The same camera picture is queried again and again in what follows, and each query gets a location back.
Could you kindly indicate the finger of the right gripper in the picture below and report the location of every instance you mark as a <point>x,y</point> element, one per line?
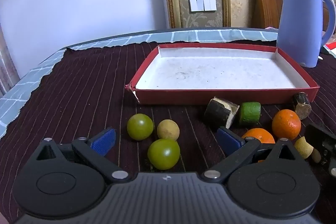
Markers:
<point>323,143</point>

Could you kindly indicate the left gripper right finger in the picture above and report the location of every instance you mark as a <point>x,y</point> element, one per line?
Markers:
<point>269,180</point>

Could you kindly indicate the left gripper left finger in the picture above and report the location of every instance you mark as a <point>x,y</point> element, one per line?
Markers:
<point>64,180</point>

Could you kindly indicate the pale yellow round fruit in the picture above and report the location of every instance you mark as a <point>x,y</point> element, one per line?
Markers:
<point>306,150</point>

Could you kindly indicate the brown sugarcane stub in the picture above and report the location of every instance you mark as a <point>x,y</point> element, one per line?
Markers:
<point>302,105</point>

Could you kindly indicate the orange tangerine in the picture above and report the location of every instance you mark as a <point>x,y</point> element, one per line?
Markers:
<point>261,134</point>
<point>286,124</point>

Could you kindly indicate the orange tangerine front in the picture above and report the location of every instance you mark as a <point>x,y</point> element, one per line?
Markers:
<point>261,134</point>

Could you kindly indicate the green lime cylinder piece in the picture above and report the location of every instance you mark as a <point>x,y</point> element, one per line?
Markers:
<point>250,112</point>

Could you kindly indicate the large dark sugarcane piece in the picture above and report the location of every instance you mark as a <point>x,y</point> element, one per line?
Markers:
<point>221,112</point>

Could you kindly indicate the green tomato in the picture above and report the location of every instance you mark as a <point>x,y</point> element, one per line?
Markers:
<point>164,153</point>
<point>140,126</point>

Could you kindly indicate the green tomato front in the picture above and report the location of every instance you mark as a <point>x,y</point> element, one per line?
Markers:
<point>164,153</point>

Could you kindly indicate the tan longan fruit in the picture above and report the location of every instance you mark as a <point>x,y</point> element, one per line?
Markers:
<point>168,129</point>

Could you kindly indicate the blue electric kettle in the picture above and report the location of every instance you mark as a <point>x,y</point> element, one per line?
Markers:
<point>305,27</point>

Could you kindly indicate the blue plaid bed sheet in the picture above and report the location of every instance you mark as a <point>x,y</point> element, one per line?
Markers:
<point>80,89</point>

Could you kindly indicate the red cardboard box tray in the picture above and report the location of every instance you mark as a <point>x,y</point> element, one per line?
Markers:
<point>195,73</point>

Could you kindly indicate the wooden bed headboard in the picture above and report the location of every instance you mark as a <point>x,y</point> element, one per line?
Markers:
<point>266,13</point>

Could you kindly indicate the white wall light switch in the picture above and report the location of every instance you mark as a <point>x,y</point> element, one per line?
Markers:
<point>203,5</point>

